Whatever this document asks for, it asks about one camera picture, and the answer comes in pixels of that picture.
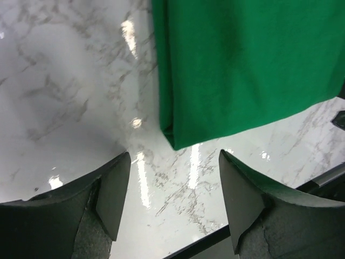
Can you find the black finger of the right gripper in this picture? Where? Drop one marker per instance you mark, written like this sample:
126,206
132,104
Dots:
339,120

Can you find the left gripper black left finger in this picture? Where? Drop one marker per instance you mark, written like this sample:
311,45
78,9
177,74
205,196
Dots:
80,219

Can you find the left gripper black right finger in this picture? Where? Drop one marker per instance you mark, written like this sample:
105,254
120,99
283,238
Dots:
268,219

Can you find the green t-shirt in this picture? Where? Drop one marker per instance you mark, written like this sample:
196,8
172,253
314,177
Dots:
229,66

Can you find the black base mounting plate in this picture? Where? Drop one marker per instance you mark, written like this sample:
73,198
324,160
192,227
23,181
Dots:
218,244

